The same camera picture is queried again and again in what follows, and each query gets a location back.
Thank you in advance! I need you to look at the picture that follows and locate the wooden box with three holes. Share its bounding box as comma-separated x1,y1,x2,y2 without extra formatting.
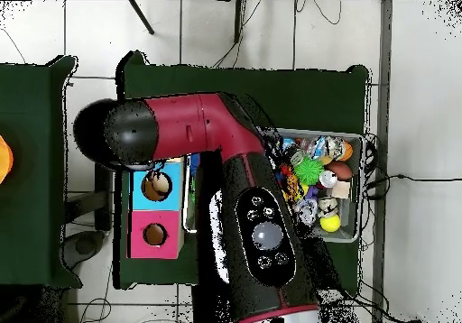
126,158,186,260

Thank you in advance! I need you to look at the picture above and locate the silver mesh bin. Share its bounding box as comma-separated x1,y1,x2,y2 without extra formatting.
181,127,365,244

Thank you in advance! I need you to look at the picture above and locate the green spiky ball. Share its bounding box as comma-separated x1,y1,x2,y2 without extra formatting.
293,156,325,186

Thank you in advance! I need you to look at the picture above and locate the dark green table cloth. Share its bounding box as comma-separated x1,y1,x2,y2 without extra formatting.
113,50,370,291

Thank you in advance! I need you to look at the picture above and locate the black stand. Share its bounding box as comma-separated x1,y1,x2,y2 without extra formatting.
64,161,116,232

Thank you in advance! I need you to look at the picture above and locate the black tripod leg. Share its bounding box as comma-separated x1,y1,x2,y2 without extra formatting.
128,0,155,35
233,0,247,45

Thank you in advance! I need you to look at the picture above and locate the grey round floor base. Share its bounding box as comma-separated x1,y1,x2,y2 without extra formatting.
60,229,106,271

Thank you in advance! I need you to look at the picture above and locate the green covered side table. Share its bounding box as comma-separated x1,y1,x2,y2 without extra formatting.
0,54,83,289

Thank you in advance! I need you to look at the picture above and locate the orange object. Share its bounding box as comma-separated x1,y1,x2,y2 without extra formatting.
0,134,14,185

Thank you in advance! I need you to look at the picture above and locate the black cable bundle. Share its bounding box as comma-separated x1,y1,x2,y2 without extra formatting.
362,133,462,252

